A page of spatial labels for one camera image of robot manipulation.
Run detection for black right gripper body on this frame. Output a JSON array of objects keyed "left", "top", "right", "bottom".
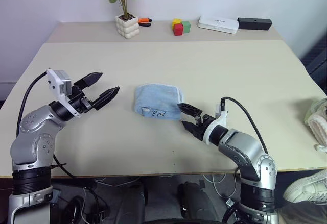
[{"left": 193, "top": 113, "right": 218, "bottom": 141}]

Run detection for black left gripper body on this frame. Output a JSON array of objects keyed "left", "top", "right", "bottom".
[{"left": 67, "top": 85, "right": 99, "bottom": 114}]

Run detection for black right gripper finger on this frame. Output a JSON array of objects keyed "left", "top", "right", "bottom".
[
  {"left": 181, "top": 121, "right": 203, "bottom": 140},
  {"left": 177, "top": 103, "right": 203, "bottom": 119}
]

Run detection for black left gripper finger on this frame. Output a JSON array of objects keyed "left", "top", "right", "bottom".
[
  {"left": 91, "top": 86, "right": 120, "bottom": 111},
  {"left": 73, "top": 72, "right": 104, "bottom": 90}
]

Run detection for light blue towel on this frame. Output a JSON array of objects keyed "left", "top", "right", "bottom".
[{"left": 134, "top": 83, "right": 185, "bottom": 121}]

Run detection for white bubble plant pot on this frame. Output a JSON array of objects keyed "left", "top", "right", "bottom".
[{"left": 114, "top": 14, "right": 141, "bottom": 40}]

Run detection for dark rounded shape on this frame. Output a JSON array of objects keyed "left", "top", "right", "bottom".
[{"left": 178, "top": 182, "right": 225, "bottom": 219}]

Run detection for orange and black pliers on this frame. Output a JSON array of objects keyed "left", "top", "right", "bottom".
[{"left": 137, "top": 17, "right": 153, "bottom": 28}]

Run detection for green cube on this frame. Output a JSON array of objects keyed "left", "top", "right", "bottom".
[{"left": 181, "top": 20, "right": 192, "bottom": 34}]

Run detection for flat white box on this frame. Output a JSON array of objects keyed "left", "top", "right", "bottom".
[{"left": 197, "top": 15, "right": 240, "bottom": 34}]

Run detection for long black box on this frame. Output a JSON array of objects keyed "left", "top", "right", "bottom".
[{"left": 237, "top": 17, "right": 272, "bottom": 31}]

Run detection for cream and green knitted item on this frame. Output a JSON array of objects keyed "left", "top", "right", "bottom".
[{"left": 303, "top": 97, "right": 327, "bottom": 153}]

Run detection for white sneaker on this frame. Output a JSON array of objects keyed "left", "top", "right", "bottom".
[{"left": 282, "top": 169, "right": 327, "bottom": 204}]

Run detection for dark slatted object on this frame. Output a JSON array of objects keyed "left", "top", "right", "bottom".
[{"left": 300, "top": 34, "right": 327, "bottom": 82}]

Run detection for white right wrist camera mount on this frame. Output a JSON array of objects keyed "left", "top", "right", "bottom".
[{"left": 203, "top": 103, "right": 228, "bottom": 145}]

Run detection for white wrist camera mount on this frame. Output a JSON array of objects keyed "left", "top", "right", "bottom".
[
  {"left": 46, "top": 68, "right": 82, "bottom": 119},
  {"left": 203, "top": 103, "right": 228, "bottom": 145}
]

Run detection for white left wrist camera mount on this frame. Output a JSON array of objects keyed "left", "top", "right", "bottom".
[{"left": 46, "top": 68, "right": 82, "bottom": 119}]

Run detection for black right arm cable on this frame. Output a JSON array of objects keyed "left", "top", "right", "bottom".
[{"left": 220, "top": 96, "right": 269, "bottom": 156}]

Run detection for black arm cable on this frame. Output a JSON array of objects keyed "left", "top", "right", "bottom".
[
  {"left": 220, "top": 96, "right": 269, "bottom": 156},
  {"left": 16, "top": 71, "right": 49, "bottom": 135}
]

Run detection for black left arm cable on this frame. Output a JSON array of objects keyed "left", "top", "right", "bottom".
[{"left": 16, "top": 71, "right": 49, "bottom": 135}]

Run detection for white cable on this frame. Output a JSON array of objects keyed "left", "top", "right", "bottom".
[{"left": 203, "top": 174, "right": 240, "bottom": 199}]

